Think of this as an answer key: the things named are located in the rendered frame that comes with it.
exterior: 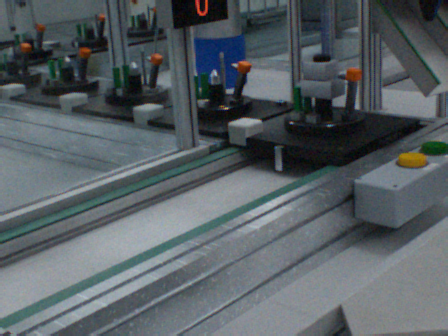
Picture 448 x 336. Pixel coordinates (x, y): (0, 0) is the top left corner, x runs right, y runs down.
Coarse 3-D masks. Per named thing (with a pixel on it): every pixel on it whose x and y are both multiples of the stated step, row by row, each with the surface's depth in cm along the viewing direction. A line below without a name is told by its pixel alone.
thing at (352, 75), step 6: (348, 72) 119; (354, 72) 118; (360, 72) 119; (342, 78) 121; (348, 78) 120; (354, 78) 119; (360, 78) 120; (348, 84) 120; (354, 84) 120; (348, 90) 121; (354, 90) 120; (348, 96) 121; (354, 96) 121; (348, 102) 121; (354, 102) 122; (348, 108) 121; (354, 108) 122
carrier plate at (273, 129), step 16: (272, 128) 128; (368, 128) 124; (384, 128) 123; (400, 128) 122; (416, 128) 127; (256, 144) 123; (272, 144) 120; (288, 144) 118; (304, 144) 117; (320, 144) 116; (336, 144) 116; (352, 144) 115; (368, 144) 116; (320, 160) 114; (336, 160) 112; (352, 160) 113
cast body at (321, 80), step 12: (312, 60) 125; (324, 60) 122; (336, 60) 123; (312, 72) 123; (324, 72) 121; (336, 72) 124; (300, 84) 127; (312, 84) 123; (324, 84) 122; (336, 84) 122; (312, 96) 124; (324, 96) 122; (336, 96) 123
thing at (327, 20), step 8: (320, 0) 222; (328, 0) 220; (320, 8) 223; (328, 8) 221; (328, 16) 221; (328, 24) 222; (328, 32) 223; (328, 40) 224; (328, 48) 225; (384, 48) 250; (384, 56) 249; (256, 64) 247; (264, 64) 244; (272, 64) 242; (280, 64) 239; (288, 64) 237; (344, 64) 232; (352, 64) 236
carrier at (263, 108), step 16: (224, 80) 148; (208, 96) 147; (224, 96) 147; (208, 112) 137; (224, 112) 137; (240, 112) 138; (256, 112) 140; (272, 112) 139; (288, 112) 141; (208, 128) 131; (224, 128) 130
